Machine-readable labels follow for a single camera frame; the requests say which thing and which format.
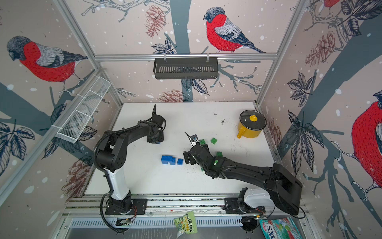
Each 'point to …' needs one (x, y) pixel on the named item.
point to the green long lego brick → (202, 170)
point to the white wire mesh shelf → (69, 130)
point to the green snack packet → (186, 224)
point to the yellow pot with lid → (250, 123)
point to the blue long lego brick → (166, 159)
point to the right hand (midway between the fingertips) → (191, 147)
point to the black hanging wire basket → (186, 67)
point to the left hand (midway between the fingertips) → (161, 136)
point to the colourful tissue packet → (280, 228)
